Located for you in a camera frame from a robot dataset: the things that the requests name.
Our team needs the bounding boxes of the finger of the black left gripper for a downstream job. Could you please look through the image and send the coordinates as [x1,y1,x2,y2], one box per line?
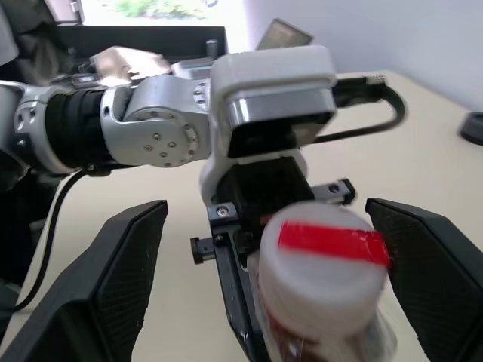
[214,230,272,362]

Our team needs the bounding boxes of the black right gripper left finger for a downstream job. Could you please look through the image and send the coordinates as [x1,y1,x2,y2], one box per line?
[0,200,169,362]

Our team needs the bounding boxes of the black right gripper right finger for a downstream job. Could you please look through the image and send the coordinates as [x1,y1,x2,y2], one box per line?
[365,198,483,362]

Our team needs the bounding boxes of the drink bottle with white cap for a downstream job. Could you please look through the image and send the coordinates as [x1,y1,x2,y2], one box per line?
[256,202,399,362]

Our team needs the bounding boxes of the dark robot torso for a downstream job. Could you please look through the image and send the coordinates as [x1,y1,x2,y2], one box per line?
[0,145,61,362]

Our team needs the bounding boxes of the grey device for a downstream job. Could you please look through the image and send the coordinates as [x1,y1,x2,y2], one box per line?
[169,57,214,81]

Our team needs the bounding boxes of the grey tilted panel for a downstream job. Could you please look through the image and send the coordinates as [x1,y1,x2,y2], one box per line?
[255,17,315,52]

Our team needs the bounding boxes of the dark round object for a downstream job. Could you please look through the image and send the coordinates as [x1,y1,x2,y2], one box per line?
[459,112,483,145]

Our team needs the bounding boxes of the tan cardboard box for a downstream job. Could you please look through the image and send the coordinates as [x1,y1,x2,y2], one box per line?
[89,45,171,88]

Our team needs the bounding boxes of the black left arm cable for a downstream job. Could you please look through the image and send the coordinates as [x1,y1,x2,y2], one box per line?
[13,165,91,314]

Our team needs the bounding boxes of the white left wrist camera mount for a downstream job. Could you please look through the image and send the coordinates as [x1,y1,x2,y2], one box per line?
[198,44,338,207]

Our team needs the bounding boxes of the black left wrist camera cable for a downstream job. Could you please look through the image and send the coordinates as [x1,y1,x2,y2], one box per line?
[315,73,408,144]

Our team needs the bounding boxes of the black rectangular frame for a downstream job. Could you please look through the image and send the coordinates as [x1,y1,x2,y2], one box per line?
[56,25,229,62]

